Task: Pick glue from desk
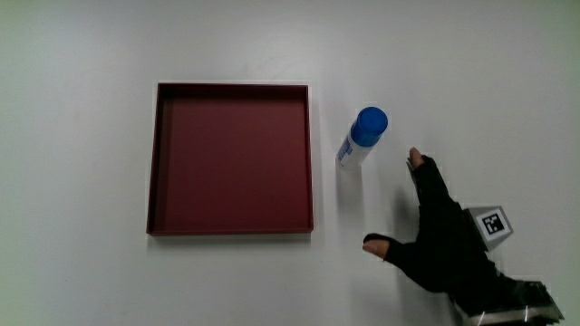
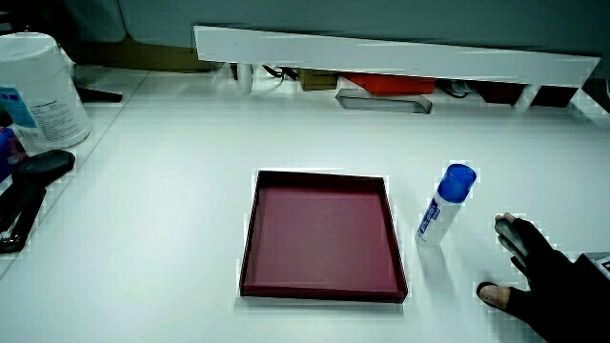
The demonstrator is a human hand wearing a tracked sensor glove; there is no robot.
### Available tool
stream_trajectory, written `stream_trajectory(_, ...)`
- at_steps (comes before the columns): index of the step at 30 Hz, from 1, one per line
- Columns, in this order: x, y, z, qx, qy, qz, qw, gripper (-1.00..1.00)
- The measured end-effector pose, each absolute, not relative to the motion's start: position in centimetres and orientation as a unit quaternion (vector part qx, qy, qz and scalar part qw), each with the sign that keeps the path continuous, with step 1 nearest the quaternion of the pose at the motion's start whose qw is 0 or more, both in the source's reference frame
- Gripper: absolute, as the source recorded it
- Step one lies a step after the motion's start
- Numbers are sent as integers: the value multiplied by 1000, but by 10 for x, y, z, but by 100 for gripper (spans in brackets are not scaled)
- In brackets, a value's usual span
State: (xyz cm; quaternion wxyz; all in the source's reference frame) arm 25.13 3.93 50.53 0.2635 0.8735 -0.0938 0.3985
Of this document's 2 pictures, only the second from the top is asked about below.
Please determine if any black cable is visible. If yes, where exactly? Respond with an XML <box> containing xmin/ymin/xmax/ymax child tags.
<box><xmin>261</xmin><ymin>64</ymin><xmax>300</xmax><ymax>81</ymax></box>

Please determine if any person's right hand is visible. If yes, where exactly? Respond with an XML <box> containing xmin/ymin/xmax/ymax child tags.
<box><xmin>477</xmin><ymin>212</ymin><xmax>610</xmax><ymax>343</ymax></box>

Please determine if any black stapler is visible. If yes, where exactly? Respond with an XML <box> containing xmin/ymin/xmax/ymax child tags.
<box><xmin>0</xmin><ymin>149</ymin><xmax>77</xmax><ymax>254</ymax></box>

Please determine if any grey metal tray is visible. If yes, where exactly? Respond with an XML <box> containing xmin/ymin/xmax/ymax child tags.
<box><xmin>335</xmin><ymin>88</ymin><xmax>434</xmax><ymax>115</ymax></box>

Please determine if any white wipes canister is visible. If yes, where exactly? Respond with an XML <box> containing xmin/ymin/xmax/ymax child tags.
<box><xmin>0</xmin><ymin>31</ymin><xmax>92</xmax><ymax>153</ymax></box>

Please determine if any brown cardboard box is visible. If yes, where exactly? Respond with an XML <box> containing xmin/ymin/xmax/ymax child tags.
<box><xmin>78</xmin><ymin>36</ymin><xmax>215</xmax><ymax>73</ymax></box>

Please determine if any dark red box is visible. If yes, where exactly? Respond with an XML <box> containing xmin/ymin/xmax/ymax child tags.
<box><xmin>469</xmin><ymin>80</ymin><xmax>528</xmax><ymax>106</ymax></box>

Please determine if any white desk shelf riser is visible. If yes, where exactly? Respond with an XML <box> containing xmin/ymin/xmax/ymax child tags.
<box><xmin>193</xmin><ymin>25</ymin><xmax>601</xmax><ymax>110</ymax></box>

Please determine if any dark red shallow tray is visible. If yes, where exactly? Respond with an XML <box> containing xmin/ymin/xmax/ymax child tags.
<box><xmin>238</xmin><ymin>170</ymin><xmax>409</xmax><ymax>304</ymax></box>

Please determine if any white desk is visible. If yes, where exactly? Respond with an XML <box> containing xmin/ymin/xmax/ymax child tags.
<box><xmin>0</xmin><ymin>61</ymin><xmax>610</xmax><ymax>343</ymax></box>

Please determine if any small olive brown box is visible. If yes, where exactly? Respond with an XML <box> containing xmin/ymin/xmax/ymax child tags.
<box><xmin>297</xmin><ymin>69</ymin><xmax>339</xmax><ymax>92</ymax></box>

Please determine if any orange flat box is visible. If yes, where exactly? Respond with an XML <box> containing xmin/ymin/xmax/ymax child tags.
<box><xmin>341</xmin><ymin>72</ymin><xmax>437</xmax><ymax>96</ymax></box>

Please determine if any blue purple packet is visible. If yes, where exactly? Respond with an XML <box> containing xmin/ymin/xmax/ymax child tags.
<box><xmin>0</xmin><ymin>126</ymin><xmax>28</xmax><ymax>183</ymax></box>

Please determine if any black flat stand base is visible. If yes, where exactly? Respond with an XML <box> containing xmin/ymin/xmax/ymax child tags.
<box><xmin>75</xmin><ymin>87</ymin><xmax>124</xmax><ymax>104</ymax></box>

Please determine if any white glue bottle blue cap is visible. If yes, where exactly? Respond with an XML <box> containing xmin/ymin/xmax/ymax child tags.
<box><xmin>415</xmin><ymin>163</ymin><xmax>478</xmax><ymax>249</ymax></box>

